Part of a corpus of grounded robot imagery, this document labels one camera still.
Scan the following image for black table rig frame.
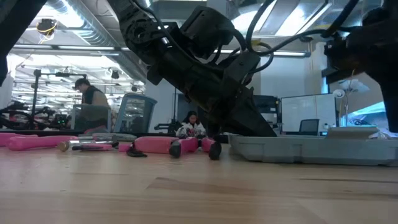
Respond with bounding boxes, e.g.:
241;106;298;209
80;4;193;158
0;128;231;140

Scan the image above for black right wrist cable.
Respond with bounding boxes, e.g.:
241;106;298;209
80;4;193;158
256;0;361;57

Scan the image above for pink handled pliers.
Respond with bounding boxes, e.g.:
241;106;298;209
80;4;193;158
169;136;223;162

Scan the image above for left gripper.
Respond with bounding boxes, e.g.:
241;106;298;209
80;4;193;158
145;49;277;138

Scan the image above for ceiling cable reel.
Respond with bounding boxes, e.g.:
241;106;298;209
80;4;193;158
35;17;56;43

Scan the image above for grey plastic tool case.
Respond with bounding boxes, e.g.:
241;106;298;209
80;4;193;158
228;125;398;167

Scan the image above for black gantry stand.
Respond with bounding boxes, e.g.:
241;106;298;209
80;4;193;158
30;68;88;127
173;86;187;125

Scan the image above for white crumpled plastic bag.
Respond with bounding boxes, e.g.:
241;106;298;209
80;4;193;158
376;131;398;140

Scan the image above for white whiteboard panel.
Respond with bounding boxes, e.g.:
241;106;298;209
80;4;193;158
280;93;337;132

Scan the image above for pink handled hammer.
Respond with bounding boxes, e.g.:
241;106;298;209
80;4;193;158
6;134;98;152

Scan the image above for clear handle brass cap tool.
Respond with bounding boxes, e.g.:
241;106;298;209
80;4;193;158
57;139;119;153

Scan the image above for white floor lamp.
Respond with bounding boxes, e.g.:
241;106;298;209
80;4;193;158
331;78;371;128

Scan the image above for long ceiling light strip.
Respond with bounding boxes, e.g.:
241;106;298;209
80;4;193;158
9;43;312;58

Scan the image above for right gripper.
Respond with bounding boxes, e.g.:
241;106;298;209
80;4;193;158
324;5;398;134

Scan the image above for grey mesh office chair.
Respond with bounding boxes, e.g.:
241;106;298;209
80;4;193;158
112;92;159;134

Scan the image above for black glove grey red cuff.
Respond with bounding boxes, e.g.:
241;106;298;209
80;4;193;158
83;124;110;135

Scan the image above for grey utility knife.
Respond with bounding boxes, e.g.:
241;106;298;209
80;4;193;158
78;133;138;142

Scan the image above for person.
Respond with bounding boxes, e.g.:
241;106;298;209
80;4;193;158
175;110;208;139
72;77;110;131

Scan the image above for black office chair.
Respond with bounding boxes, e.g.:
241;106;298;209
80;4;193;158
298;118;320;136

